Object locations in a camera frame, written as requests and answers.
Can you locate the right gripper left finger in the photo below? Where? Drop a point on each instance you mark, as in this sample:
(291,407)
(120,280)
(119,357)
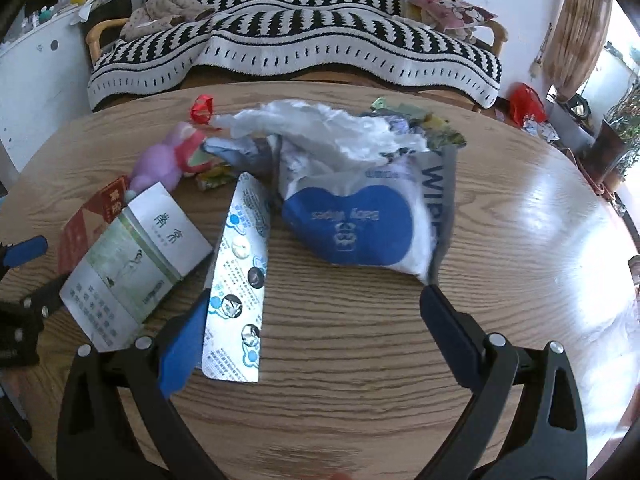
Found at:
(95,439)

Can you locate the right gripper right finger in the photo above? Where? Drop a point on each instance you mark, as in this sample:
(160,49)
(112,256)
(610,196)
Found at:
(547,437)

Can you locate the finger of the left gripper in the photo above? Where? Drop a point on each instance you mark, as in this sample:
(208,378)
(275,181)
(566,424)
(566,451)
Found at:
(45,300)
(14,255)

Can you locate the red cigarette box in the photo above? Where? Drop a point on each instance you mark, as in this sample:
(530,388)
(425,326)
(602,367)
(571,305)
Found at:
(87,224)

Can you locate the green white cigarette box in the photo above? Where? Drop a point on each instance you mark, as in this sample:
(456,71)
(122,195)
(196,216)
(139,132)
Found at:
(144,253)

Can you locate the purple plush toy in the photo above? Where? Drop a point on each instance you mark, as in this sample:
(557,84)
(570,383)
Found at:
(180,154)

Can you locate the silver blister pack card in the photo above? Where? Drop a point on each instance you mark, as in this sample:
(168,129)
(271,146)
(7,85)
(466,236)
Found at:
(233,326)

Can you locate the blue white wipes bag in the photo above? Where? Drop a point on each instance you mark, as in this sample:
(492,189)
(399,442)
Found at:
(396,213)

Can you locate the white tissue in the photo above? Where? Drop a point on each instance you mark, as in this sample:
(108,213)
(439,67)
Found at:
(335,137)

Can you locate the white cabinet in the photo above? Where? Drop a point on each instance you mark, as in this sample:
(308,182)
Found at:
(44,77)

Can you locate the red ribbon scrap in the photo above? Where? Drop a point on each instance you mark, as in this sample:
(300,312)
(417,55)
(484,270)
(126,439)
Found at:
(202,110)

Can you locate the beige clothing pile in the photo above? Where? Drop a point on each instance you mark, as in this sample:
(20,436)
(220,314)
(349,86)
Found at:
(160,15)

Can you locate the potted plant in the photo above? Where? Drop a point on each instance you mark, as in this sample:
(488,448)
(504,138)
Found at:
(616,147)

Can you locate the green crumpled wrappers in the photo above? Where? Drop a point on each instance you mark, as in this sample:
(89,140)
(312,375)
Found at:
(405,118)

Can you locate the black white striped sofa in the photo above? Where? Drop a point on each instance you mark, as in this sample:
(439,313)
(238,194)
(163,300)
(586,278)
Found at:
(275,38)

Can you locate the red plastic bag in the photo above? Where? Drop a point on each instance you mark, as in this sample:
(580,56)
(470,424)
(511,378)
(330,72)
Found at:
(525,104)

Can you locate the checked curtain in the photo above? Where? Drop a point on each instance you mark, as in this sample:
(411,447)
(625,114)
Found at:
(577,40)

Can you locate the pink cartoon cushion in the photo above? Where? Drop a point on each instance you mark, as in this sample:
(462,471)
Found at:
(455,18)

